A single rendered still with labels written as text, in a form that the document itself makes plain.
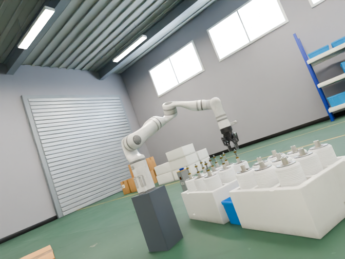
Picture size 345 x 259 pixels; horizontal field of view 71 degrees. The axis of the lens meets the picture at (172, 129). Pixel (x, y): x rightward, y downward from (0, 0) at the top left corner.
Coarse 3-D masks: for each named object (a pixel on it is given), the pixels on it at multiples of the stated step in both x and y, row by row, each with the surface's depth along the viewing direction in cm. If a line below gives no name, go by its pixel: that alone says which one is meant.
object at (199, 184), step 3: (195, 180) 149; (198, 180) 147; (201, 180) 147; (195, 183) 150; (198, 183) 147; (201, 183) 147; (204, 183) 147; (198, 186) 148; (201, 186) 147; (204, 186) 146; (198, 189) 148; (201, 189) 147; (204, 189) 146
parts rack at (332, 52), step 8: (296, 40) 497; (336, 48) 460; (344, 48) 499; (304, 56) 492; (320, 56) 476; (328, 56) 516; (312, 64) 535; (312, 72) 488; (328, 80) 474; (336, 80) 466; (320, 88) 529; (320, 96) 484; (328, 104) 525; (344, 104) 463; (328, 112) 480
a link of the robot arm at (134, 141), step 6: (150, 120) 146; (156, 120) 148; (144, 126) 141; (150, 126) 143; (156, 126) 146; (138, 132) 135; (144, 132) 138; (150, 132) 142; (132, 138) 131; (138, 138) 133; (144, 138) 137; (132, 144) 130; (138, 144) 132
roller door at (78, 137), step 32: (32, 96) 606; (64, 96) 676; (96, 96) 763; (32, 128) 579; (64, 128) 640; (96, 128) 717; (128, 128) 818; (64, 160) 609; (96, 160) 679; (64, 192) 582; (96, 192) 645
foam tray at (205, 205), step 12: (192, 192) 151; (204, 192) 137; (216, 192) 131; (228, 192) 134; (192, 204) 154; (204, 204) 140; (216, 204) 130; (192, 216) 158; (204, 216) 144; (216, 216) 133
